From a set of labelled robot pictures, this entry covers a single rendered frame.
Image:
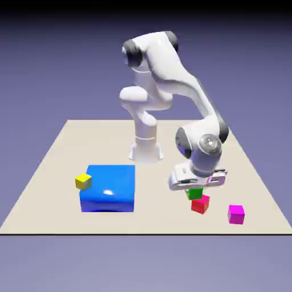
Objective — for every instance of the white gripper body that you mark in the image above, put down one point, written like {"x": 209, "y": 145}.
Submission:
{"x": 182, "y": 179}

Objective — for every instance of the small green cube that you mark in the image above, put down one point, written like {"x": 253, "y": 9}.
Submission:
{"x": 194, "y": 193}

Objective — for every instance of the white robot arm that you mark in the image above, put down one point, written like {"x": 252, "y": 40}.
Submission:
{"x": 168, "y": 68}

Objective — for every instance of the small red cube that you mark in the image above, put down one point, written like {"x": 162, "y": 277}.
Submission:
{"x": 200, "y": 204}

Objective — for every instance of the small magenta cube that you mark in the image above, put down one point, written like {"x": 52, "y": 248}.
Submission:
{"x": 236, "y": 215}

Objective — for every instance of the small yellow cube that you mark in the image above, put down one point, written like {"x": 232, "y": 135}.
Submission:
{"x": 83, "y": 181}

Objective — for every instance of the large blue box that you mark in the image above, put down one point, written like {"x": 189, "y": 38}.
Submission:
{"x": 109, "y": 186}

